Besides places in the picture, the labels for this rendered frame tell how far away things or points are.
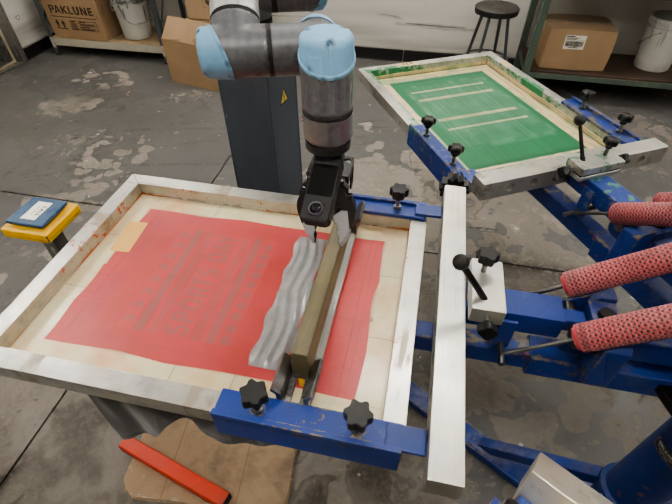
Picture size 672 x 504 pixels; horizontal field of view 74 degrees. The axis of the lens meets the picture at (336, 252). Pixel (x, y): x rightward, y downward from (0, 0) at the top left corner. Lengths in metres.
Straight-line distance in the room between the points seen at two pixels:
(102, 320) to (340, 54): 0.69
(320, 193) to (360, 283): 0.34
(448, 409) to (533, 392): 1.35
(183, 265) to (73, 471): 1.13
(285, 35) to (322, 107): 0.13
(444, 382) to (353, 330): 0.23
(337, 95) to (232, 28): 0.19
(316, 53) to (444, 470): 0.58
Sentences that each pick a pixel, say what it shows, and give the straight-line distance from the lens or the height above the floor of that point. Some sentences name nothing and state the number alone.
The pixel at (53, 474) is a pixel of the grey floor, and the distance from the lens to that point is 2.04.
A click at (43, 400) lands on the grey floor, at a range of 2.22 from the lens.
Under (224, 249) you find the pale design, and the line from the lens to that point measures 1.07.
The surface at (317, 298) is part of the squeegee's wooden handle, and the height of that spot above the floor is 1.06.
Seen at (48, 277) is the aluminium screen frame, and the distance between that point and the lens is 1.10.
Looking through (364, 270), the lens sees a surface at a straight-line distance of 0.99.
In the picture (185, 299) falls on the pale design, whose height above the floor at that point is 0.96.
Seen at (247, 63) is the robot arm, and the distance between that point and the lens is 0.72.
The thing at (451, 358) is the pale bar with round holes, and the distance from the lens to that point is 0.77.
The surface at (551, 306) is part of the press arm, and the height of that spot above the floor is 1.04.
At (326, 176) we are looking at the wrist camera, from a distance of 0.69.
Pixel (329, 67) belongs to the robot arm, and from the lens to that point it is 0.62.
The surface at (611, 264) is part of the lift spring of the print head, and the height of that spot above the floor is 1.11.
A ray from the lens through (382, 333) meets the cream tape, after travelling 0.89.
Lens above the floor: 1.67
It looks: 44 degrees down
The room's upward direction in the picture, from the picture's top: straight up
